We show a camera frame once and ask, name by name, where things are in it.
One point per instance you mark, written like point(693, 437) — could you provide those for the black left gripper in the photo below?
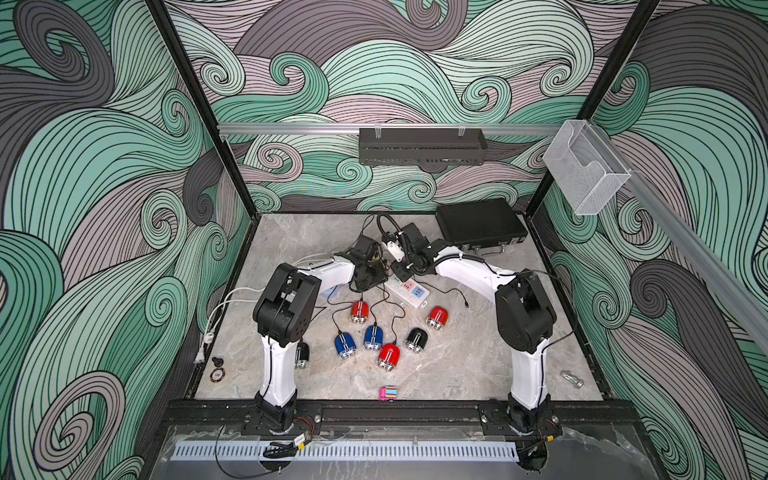
point(381, 277)

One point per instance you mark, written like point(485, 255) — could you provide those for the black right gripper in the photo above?
point(395, 267)

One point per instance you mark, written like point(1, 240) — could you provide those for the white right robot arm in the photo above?
point(525, 316)

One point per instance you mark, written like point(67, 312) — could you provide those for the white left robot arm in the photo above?
point(286, 308)

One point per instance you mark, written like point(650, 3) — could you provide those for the black shaver right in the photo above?
point(416, 340)

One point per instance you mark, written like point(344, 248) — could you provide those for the red shaver front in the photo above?
point(388, 357)

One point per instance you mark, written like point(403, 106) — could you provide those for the white long power strip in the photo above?
point(408, 292)

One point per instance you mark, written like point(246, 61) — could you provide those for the black briefcase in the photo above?
point(480, 224)

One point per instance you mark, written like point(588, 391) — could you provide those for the pink striped small box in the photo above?
point(388, 393)

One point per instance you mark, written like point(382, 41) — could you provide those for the small round copper object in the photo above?
point(217, 375)

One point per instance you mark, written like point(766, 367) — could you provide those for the black wall shelf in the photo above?
point(421, 147)

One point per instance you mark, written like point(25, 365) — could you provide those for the aluminium wall rail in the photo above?
point(307, 128)

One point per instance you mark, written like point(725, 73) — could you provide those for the clear acrylic wall holder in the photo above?
point(586, 166)

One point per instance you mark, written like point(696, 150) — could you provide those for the black front mounting rail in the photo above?
point(332, 417)

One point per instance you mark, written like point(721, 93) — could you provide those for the white slotted cable duct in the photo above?
point(483, 451)

